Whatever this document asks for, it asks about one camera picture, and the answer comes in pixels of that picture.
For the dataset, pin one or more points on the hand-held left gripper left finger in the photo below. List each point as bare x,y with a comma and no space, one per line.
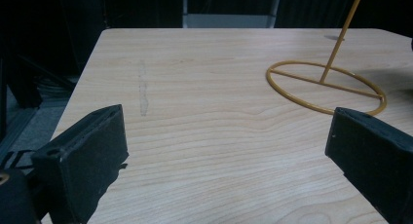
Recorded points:
81,159

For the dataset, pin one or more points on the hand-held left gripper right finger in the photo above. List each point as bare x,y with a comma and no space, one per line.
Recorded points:
376,152

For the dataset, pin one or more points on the dark metal stand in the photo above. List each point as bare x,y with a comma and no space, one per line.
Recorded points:
22,87

